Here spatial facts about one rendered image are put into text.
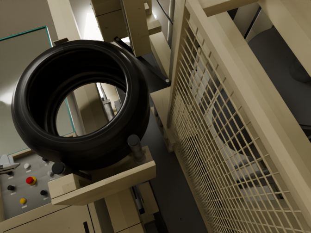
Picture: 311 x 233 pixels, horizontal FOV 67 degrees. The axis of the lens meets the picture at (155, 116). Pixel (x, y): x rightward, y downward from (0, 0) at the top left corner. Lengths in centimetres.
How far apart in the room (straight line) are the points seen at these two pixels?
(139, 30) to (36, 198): 115
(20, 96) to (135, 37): 63
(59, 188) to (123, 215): 42
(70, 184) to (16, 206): 87
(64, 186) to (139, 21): 84
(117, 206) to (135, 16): 93
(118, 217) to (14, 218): 68
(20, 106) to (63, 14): 91
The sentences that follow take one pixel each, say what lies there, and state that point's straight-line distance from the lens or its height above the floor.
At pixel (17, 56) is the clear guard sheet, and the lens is 210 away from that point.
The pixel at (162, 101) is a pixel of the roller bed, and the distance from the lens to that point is 125.
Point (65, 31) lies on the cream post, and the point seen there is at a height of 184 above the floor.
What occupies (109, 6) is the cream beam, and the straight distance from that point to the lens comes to 135.
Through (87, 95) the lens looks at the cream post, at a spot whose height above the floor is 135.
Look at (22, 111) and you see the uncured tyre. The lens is 102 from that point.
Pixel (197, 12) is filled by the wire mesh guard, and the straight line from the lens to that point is 48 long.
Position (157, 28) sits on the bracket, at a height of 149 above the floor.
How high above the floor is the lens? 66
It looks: 20 degrees up
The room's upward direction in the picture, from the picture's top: 22 degrees counter-clockwise
